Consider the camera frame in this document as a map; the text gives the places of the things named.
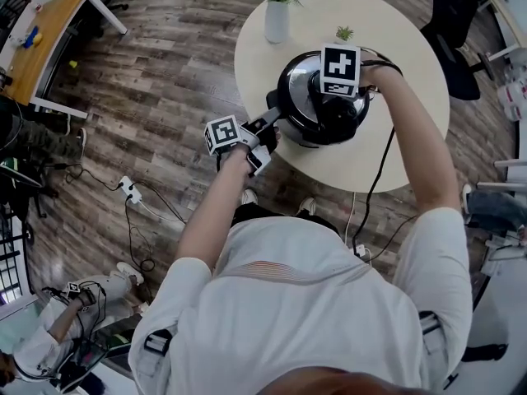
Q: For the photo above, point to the person's white shoe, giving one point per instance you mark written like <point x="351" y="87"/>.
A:
<point x="306" y="206"/>
<point x="249" y="196"/>

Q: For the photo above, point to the person's right forearm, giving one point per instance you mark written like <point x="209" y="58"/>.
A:
<point x="420" y="138"/>

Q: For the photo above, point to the small yellow item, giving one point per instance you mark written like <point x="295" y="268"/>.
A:
<point x="38" y="38"/>

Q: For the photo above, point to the round beige table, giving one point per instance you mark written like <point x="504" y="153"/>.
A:
<point x="411" y="27"/>

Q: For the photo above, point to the black silver pressure cooker lid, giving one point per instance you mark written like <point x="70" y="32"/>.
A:
<point x="300" y="80"/>

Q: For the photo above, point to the blue toy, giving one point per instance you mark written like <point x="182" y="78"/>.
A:
<point x="31" y="37"/>

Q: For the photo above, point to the white vase with flowers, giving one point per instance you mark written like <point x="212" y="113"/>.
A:
<point x="276" y="23"/>

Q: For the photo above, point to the person's left white shoe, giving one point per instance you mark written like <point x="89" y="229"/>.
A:
<point x="249" y="196"/>

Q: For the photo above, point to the small potted plant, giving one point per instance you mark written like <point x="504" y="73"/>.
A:
<point x="345" y="33"/>

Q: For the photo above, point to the dark blue rice cooker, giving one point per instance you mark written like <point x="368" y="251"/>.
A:
<point x="296" y="136"/>

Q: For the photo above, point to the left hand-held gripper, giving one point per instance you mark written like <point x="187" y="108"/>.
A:
<point x="222" y="132"/>

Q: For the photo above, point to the person's right white shoe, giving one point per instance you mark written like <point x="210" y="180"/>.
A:
<point x="306" y="206"/>

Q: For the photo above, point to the white power strip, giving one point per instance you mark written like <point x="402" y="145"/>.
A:
<point x="131" y="189"/>
<point x="360" y="250"/>

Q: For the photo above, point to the person's white shirt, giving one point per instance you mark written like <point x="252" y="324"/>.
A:
<point x="288" y="323"/>

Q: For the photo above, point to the small yellow cup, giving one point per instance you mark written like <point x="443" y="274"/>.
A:
<point x="73" y="64"/>

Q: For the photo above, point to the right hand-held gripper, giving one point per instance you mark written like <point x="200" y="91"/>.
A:
<point x="339" y="64"/>

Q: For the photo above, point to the wooden desk white legs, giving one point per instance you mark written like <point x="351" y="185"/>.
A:
<point x="45" y="35"/>

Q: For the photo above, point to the red white cartons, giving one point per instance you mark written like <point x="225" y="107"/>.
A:
<point x="514" y="93"/>

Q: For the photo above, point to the person's left forearm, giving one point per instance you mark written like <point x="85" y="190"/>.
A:
<point x="210" y="212"/>

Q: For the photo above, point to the person's black trousers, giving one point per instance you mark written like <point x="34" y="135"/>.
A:
<point x="247" y="212"/>

